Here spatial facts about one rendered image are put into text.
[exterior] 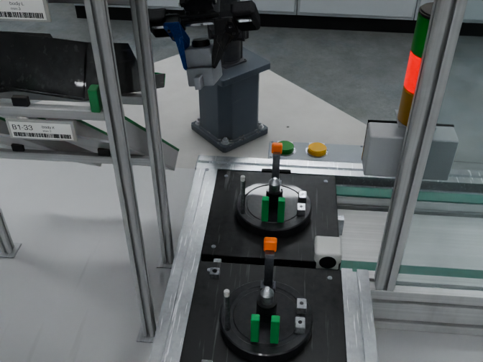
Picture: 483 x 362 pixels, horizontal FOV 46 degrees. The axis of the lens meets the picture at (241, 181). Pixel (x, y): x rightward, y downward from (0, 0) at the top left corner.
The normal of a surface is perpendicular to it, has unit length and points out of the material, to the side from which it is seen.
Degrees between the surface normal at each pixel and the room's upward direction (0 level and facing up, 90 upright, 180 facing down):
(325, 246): 0
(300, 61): 0
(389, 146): 90
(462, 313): 90
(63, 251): 0
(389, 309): 90
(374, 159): 90
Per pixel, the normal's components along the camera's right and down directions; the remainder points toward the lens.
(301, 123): 0.00, -0.78
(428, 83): -0.09, 0.63
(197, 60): -0.19, 0.43
